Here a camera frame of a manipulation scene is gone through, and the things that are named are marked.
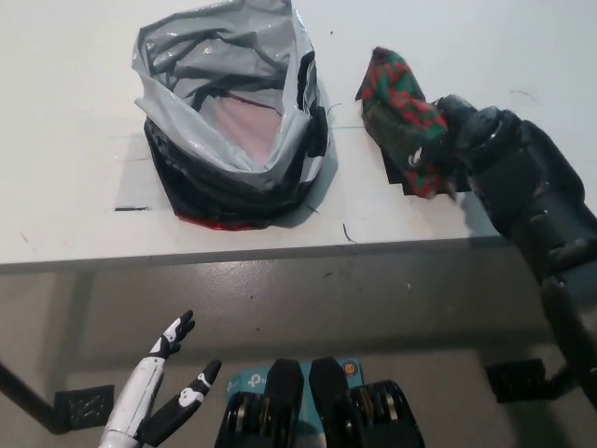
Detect black tape patch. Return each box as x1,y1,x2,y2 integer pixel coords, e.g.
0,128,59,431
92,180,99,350
380,139,472,197

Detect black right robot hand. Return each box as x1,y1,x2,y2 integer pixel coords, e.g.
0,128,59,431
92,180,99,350
409,94,489,187

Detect grey tape patch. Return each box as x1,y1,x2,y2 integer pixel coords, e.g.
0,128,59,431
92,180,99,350
114,134,160,211

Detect black floor foot plate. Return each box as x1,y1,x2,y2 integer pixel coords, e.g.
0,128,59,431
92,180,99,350
484,358,559,402
54,385,116,428

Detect black plastic bag grey lining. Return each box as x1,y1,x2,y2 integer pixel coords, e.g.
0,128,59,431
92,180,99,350
133,0,335,232

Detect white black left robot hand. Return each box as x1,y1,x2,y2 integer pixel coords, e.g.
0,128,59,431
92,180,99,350
100,310,223,448

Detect black ribbed robot body block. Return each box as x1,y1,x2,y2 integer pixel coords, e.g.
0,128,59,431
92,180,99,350
310,357,428,448
216,357,308,448

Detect pink sheet inside bag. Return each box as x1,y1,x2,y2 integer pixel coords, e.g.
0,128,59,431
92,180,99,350
212,92,284,164

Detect red green patterned cloth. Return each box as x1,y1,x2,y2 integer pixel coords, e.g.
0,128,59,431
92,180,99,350
354,45,451,200

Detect black table leg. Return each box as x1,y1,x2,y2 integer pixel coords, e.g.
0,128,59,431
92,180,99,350
543,354,584,398
0,358,62,430

